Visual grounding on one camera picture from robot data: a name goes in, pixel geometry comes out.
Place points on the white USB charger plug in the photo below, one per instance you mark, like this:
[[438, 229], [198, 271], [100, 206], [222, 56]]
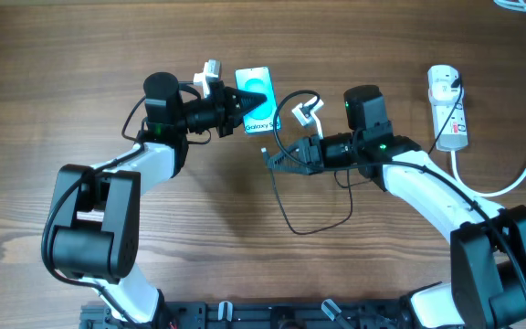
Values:
[[441, 91]]

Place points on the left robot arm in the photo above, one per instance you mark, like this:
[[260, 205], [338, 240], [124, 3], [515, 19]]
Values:
[[91, 237]]

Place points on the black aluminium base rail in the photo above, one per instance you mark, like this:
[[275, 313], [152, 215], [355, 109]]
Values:
[[378, 314]]

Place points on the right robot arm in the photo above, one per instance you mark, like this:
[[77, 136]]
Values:
[[487, 241]]

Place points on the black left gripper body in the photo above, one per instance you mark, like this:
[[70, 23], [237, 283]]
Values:
[[203, 113]]

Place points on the white power strip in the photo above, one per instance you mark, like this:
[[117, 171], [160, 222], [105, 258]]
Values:
[[449, 121]]

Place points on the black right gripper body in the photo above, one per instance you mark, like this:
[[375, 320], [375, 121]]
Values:
[[338, 150]]

